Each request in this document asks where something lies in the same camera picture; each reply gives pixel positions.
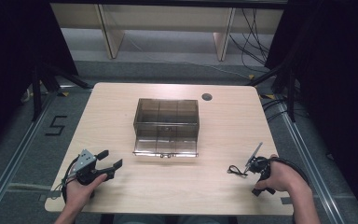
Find left hand-held gripper cables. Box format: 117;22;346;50
61;156;81;203

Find right hand-held gripper cable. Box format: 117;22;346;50
271;157;310;187

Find black metal stand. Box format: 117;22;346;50
30;60;93;123
245;60;296;123

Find person's left hand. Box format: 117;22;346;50
64;173;109;213

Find black curtain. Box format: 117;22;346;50
0;0;79;160
264;0;358;223

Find transparent brown compartment box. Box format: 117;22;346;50
132;97;200;160

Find aluminium floor rail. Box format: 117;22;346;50
276;102;347;224
0;92;59;224

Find black tape floor mark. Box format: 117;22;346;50
44;115;68;137

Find hanging black cables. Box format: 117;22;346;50
228;8;272;73

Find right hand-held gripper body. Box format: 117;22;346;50
244;142;277;197

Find thin black cord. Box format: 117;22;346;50
227;164;249;178

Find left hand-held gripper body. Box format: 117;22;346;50
74;148;108;187

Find light wooden desk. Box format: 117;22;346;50
49;3;285;63

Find person's right hand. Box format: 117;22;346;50
254;154;312;194

